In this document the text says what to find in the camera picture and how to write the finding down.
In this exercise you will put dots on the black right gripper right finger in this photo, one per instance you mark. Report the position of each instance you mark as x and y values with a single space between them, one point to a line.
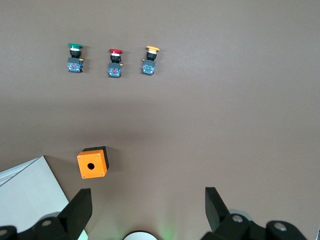
217 215

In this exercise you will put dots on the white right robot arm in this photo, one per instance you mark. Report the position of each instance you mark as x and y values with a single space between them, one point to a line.
140 235

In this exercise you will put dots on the orange button enclosure box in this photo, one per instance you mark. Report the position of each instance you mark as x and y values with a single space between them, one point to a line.
91 166

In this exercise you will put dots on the white drawer cabinet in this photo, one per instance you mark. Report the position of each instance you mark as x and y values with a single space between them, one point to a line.
27 192

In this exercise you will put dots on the red mushroom push button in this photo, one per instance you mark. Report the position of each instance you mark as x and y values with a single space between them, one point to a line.
115 70

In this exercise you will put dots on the green mushroom push button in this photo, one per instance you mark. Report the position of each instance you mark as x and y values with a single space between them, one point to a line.
75 65

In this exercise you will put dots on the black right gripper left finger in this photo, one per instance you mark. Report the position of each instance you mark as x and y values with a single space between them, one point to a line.
75 215

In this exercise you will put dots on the yellow mushroom push button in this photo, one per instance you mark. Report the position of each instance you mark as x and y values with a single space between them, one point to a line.
149 68

